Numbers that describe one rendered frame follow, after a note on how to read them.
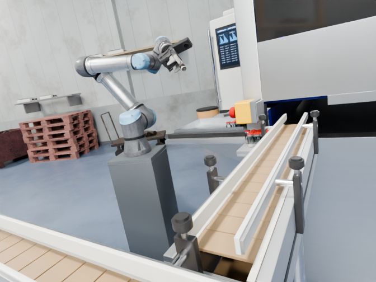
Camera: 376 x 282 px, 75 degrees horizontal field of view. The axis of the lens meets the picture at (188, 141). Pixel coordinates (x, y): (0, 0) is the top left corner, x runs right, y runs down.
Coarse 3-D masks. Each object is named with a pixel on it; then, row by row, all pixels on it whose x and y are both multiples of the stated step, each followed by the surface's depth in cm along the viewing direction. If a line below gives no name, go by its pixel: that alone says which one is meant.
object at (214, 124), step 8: (200, 120) 137; (208, 120) 134; (216, 120) 132; (224, 120) 129; (232, 120) 127; (184, 128) 123; (192, 128) 130; (200, 128) 127; (208, 128) 124; (216, 128) 104; (224, 128) 103; (232, 128) 101; (240, 128) 99
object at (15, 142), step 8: (0, 136) 521; (8, 136) 536; (16, 136) 551; (0, 144) 520; (8, 144) 535; (16, 144) 550; (24, 144) 566; (0, 152) 519; (8, 152) 534; (16, 152) 549; (24, 152) 565; (0, 160) 518; (8, 160) 534
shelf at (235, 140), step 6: (222, 114) 162; (180, 138) 113; (186, 138) 111; (192, 138) 109; (198, 138) 107; (204, 138) 105; (210, 138) 103; (216, 138) 102; (222, 138) 100; (228, 138) 98; (234, 138) 97; (240, 138) 96
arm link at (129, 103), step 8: (104, 72) 141; (96, 80) 144; (104, 80) 142; (112, 80) 143; (112, 88) 142; (120, 88) 143; (120, 96) 142; (128, 96) 143; (128, 104) 142; (136, 104) 142; (144, 112) 139; (152, 112) 146; (152, 120) 143
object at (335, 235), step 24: (336, 144) 78; (360, 144) 75; (336, 168) 80; (360, 168) 76; (312, 192) 86; (336, 192) 82; (360, 192) 78; (312, 216) 88; (336, 216) 84; (360, 216) 80; (312, 240) 91; (336, 240) 86; (360, 240) 82; (312, 264) 93; (336, 264) 89; (360, 264) 85
